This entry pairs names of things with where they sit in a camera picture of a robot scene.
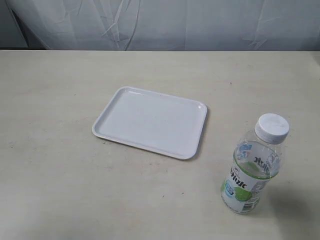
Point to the clear plastic water bottle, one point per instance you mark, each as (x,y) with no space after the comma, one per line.
(257,158)

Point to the white rectangular plastic tray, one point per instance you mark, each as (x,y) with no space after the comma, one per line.
(156,122)

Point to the white backdrop cloth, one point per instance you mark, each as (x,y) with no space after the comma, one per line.
(167,25)

